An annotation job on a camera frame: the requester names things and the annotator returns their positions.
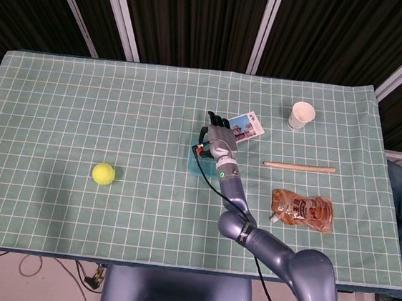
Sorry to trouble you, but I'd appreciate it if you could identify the teal plastic lid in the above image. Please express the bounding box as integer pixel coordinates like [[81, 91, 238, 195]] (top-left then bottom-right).
[[186, 142, 221, 180]]

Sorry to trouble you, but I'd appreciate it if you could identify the wooden stick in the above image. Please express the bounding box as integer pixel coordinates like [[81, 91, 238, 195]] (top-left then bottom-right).
[[263, 159, 337, 174]]

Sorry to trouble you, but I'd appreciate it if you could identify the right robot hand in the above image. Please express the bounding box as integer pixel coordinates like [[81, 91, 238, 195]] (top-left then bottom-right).
[[195, 109, 244, 167]]

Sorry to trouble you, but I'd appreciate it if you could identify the black pleated curtain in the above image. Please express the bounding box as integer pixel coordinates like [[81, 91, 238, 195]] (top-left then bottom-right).
[[0, 0, 402, 151]]

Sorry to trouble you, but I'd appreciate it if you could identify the green checked tablecloth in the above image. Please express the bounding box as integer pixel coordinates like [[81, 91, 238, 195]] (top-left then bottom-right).
[[0, 46, 402, 293]]

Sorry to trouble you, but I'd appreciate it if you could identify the blue-grey robot torso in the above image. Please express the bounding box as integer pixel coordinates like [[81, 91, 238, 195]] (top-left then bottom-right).
[[98, 262, 257, 301]]

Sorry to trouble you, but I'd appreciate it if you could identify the yellow tennis ball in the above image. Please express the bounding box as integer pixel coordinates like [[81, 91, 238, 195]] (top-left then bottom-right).
[[90, 162, 117, 187]]

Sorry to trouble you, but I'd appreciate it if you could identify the photo postcard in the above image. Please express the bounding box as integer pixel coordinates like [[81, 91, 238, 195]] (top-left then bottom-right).
[[225, 108, 267, 145]]

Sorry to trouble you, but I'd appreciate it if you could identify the white paper cup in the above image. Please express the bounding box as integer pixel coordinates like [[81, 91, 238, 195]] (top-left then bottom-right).
[[287, 99, 318, 133]]

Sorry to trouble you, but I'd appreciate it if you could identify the brown sauce pouch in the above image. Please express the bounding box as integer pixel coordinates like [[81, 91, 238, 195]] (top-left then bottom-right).
[[268, 187, 337, 235]]

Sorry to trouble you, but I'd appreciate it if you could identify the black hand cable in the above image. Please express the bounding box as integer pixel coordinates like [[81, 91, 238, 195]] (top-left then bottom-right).
[[178, 143, 305, 301]]

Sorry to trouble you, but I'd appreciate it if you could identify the black and yellow plug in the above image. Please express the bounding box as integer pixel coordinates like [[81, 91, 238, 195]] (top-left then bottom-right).
[[84, 261, 108, 290]]

